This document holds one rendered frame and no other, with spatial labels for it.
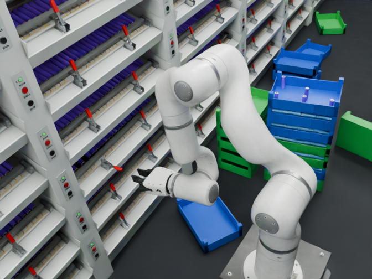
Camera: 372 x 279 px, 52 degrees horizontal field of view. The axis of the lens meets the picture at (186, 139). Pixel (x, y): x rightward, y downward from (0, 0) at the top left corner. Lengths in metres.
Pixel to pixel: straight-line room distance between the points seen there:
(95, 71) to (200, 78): 0.56
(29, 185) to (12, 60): 0.40
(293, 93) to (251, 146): 0.95
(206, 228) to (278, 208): 0.97
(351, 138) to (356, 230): 0.56
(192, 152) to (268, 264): 0.41
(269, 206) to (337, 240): 0.98
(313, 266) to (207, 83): 0.77
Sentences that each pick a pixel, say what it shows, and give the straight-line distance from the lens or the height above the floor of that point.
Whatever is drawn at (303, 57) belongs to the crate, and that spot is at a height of 0.10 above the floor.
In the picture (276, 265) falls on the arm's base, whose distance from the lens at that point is 1.22.
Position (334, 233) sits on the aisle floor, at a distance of 1.95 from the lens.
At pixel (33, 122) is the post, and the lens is 1.19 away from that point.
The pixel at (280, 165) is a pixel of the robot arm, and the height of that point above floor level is 0.80.
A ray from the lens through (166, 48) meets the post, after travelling 1.63.
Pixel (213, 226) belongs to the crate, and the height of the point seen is 0.00.
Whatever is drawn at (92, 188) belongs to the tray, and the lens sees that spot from 1.49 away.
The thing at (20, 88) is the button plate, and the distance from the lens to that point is 1.14.
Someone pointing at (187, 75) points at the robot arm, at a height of 1.08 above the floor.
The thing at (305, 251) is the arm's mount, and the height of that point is 0.36.
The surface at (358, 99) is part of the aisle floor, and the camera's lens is 2.78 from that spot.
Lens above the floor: 1.54
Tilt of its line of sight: 40 degrees down
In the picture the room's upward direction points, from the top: 7 degrees counter-clockwise
